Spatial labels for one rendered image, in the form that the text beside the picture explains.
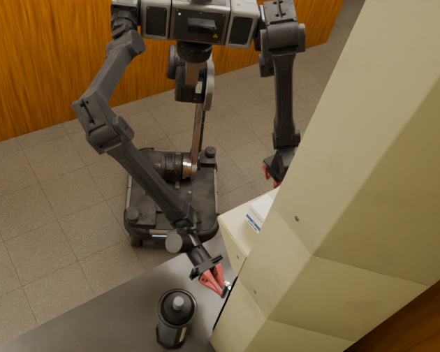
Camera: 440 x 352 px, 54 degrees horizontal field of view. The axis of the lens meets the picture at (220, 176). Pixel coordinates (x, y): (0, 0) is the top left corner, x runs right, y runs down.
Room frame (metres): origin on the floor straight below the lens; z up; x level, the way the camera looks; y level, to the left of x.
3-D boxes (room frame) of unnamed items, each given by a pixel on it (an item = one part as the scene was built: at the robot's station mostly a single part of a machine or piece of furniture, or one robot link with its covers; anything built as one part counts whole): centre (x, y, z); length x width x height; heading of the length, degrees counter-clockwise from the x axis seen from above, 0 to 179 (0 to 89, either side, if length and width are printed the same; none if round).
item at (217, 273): (0.55, -0.06, 1.14); 0.09 x 0.07 x 0.07; 46
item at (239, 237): (0.60, -0.17, 1.46); 0.32 x 0.12 x 0.10; 135
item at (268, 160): (1.00, -0.19, 1.21); 0.10 x 0.07 x 0.07; 45
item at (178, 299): (0.43, 0.02, 1.18); 0.09 x 0.09 x 0.07
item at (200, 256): (0.60, -0.01, 1.14); 0.10 x 0.07 x 0.07; 136
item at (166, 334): (0.43, 0.02, 1.06); 0.11 x 0.11 x 0.21
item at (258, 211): (0.54, -0.11, 1.54); 0.05 x 0.05 x 0.06; 50
